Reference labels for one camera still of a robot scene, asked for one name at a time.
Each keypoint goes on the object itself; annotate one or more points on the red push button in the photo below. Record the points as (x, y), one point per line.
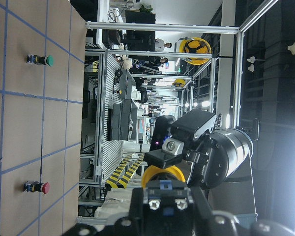
(35, 186)

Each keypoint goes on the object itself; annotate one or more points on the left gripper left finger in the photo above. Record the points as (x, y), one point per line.
(134, 223)

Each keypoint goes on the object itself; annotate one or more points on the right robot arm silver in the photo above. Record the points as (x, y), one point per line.
(235, 193)

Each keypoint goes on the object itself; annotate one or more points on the green push button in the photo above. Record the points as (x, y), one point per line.
(38, 60)

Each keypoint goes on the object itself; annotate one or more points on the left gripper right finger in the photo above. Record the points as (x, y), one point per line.
(203, 221)

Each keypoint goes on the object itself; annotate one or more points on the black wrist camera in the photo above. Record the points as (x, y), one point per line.
(162, 130)

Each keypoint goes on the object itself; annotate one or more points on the yellow hard hat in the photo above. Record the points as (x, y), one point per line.
(195, 46)

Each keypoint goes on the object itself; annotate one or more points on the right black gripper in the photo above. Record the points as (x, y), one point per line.
(194, 140)

